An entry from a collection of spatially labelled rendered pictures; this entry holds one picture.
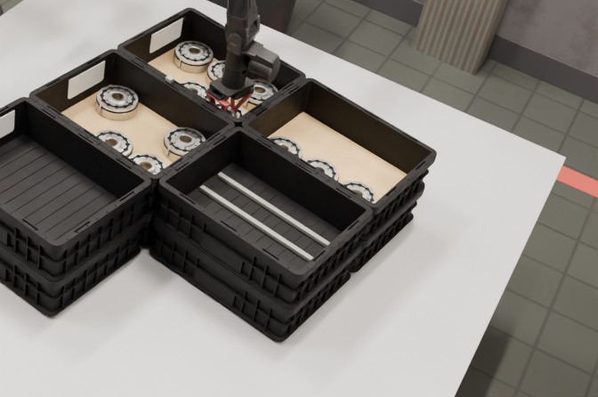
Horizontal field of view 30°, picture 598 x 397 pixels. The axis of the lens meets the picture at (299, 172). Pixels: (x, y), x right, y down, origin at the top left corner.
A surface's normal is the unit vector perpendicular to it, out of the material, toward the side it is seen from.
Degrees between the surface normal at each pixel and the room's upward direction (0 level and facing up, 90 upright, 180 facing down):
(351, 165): 0
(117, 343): 0
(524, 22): 90
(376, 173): 0
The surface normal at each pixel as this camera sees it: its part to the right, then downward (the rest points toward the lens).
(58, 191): 0.19, -0.74
